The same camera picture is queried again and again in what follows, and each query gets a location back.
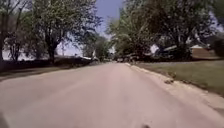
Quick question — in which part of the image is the vehicle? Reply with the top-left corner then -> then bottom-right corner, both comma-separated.
124,53 -> 143,63

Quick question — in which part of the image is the small green tree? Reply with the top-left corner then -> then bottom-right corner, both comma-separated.
81,31 -> 113,63

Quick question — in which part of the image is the grey asphalt road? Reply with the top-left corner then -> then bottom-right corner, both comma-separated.
0,62 -> 224,128

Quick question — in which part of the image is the tall leafy tree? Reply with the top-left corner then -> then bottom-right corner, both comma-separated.
106,0 -> 158,61

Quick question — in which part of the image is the dark hedge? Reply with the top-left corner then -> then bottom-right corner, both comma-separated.
0,55 -> 100,72

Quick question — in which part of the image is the dark building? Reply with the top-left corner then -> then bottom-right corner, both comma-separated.
151,43 -> 183,62

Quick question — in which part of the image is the large dark-trunked tree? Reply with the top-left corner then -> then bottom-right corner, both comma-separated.
19,0 -> 103,65

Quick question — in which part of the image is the large spreading tree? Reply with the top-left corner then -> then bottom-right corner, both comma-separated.
146,0 -> 224,62

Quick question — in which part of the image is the pale kerb strip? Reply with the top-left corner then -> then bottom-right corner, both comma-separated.
124,63 -> 224,118

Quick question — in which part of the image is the grass lawn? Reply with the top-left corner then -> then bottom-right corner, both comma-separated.
134,59 -> 224,98

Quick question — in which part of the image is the dirt and grass verge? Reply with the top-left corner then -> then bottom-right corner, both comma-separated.
0,63 -> 88,83

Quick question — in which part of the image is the brown house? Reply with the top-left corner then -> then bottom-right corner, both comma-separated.
189,44 -> 223,61

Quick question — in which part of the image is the dark bush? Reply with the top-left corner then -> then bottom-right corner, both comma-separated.
209,33 -> 224,58

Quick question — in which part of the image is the thin-trunked tree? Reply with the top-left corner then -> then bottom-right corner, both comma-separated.
0,0 -> 26,64

